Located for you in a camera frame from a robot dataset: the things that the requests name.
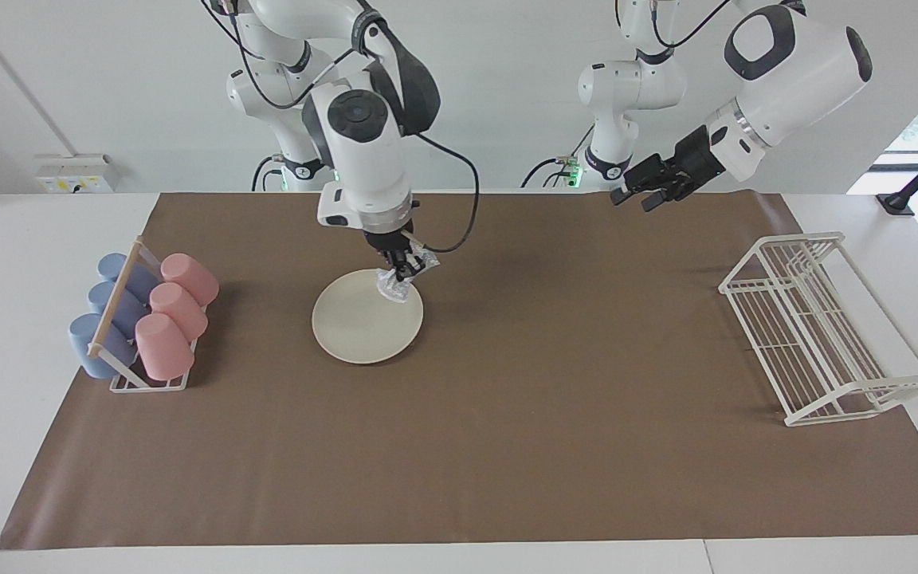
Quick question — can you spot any clear plastic wrap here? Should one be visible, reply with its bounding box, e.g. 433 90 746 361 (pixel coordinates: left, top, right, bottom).
375 246 441 305

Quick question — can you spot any cream round plate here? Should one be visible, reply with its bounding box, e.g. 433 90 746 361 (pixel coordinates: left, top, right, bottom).
312 269 426 366

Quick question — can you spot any brown table mat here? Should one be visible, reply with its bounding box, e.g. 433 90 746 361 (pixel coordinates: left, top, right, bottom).
0 190 918 551

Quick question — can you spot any pink plastic cup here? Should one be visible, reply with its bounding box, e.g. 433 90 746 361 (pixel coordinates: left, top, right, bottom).
159 253 221 309
134 312 196 382
148 282 210 342

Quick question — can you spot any blue plastic cup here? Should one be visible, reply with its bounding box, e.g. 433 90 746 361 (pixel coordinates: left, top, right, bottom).
68 313 138 380
87 280 148 336
96 252 159 303

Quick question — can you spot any black left base cable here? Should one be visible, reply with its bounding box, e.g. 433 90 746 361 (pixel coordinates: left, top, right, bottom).
520 123 598 191

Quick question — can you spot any black base cable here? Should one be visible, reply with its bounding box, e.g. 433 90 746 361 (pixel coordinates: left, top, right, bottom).
251 155 285 193
520 123 598 191

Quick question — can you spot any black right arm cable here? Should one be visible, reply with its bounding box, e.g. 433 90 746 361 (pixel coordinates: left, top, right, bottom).
202 0 481 255

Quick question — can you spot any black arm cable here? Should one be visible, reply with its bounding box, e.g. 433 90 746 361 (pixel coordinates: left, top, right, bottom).
649 0 736 50
202 0 481 255

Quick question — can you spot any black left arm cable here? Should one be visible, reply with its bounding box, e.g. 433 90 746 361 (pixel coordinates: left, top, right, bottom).
649 0 736 50

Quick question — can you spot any black right base cable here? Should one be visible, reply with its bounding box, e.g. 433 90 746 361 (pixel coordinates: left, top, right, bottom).
251 155 285 193

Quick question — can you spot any white wire dish rack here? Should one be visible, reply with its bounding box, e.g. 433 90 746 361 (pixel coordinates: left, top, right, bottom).
717 231 918 428

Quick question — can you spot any white wall outlet box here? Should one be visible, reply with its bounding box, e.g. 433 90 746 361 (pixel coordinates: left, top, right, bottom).
33 153 120 195

